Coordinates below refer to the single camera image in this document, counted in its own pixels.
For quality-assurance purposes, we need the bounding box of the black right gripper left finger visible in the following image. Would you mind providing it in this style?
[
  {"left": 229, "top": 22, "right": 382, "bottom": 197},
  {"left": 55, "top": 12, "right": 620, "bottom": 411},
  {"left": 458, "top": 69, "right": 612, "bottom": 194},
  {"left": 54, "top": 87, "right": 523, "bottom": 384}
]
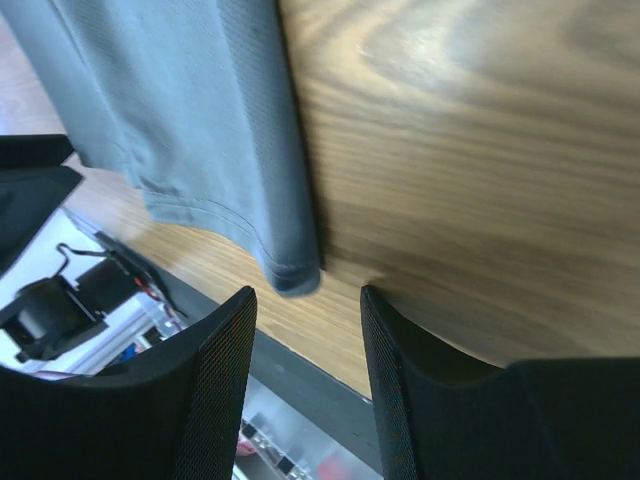
[{"left": 1, "top": 287, "right": 257, "bottom": 479}]

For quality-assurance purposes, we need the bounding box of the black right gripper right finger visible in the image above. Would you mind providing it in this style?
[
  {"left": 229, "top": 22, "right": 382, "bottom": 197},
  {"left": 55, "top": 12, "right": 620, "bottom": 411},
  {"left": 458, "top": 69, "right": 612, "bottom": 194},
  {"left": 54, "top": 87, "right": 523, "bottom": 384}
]
[{"left": 360, "top": 286, "right": 639, "bottom": 479}]

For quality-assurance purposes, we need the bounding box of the dark grey t shirt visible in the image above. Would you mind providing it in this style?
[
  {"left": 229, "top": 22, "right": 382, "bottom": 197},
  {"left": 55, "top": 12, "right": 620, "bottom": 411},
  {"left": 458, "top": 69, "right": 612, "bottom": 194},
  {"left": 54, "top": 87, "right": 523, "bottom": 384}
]
[{"left": 1, "top": 1, "right": 321, "bottom": 297}]

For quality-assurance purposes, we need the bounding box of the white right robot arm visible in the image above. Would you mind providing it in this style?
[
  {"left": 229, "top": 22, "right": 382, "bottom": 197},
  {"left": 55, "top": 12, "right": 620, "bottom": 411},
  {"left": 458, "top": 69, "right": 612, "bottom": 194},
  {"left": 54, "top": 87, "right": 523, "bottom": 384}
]
[{"left": 1, "top": 242, "right": 639, "bottom": 479}]

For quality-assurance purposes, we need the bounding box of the aluminium frame rail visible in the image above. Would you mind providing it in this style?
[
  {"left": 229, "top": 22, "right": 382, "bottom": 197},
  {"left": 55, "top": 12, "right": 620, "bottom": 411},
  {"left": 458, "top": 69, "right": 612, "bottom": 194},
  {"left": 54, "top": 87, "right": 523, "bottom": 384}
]
[{"left": 0, "top": 209, "right": 386, "bottom": 480}]

